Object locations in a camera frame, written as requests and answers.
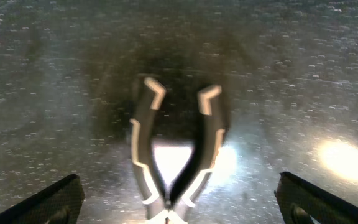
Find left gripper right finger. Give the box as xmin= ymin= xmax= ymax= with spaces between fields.
xmin=274 ymin=171 xmax=358 ymax=224

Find black and white pliers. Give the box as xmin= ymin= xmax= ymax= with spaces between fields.
xmin=129 ymin=76 xmax=229 ymax=224

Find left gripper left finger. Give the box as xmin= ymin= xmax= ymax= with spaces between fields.
xmin=0 ymin=174 xmax=86 ymax=224

